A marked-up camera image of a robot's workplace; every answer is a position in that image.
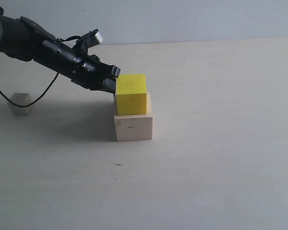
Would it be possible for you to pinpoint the yellow cube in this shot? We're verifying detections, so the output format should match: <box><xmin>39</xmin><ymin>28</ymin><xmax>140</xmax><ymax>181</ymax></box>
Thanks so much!
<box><xmin>116</xmin><ymin>74</ymin><xmax>147</xmax><ymax>115</ymax></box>

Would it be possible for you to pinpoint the small pale wooden cube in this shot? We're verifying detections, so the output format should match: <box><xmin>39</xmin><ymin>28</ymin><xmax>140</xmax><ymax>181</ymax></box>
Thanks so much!
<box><xmin>7</xmin><ymin>92</ymin><xmax>33</xmax><ymax>115</ymax></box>

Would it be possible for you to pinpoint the large pale wooden cube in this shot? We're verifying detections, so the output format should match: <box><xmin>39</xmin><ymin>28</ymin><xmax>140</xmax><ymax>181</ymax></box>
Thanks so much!
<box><xmin>114</xmin><ymin>92</ymin><xmax>153</xmax><ymax>142</ymax></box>

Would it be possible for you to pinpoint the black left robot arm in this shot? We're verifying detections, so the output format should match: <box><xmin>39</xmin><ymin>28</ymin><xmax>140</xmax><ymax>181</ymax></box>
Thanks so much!
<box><xmin>0</xmin><ymin>6</ymin><xmax>120</xmax><ymax>93</ymax></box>

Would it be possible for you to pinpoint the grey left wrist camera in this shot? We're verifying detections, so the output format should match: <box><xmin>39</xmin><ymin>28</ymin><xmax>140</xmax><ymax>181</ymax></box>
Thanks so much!
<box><xmin>82</xmin><ymin>29</ymin><xmax>103</xmax><ymax>48</ymax></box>

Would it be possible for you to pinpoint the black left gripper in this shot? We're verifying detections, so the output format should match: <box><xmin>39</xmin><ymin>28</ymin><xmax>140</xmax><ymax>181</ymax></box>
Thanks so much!
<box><xmin>38</xmin><ymin>40</ymin><xmax>120</xmax><ymax>94</ymax></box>

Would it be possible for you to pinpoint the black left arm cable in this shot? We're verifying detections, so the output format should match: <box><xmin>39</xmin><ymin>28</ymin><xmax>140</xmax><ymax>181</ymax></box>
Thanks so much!
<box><xmin>0</xmin><ymin>71</ymin><xmax>60</xmax><ymax>107</ymax></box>

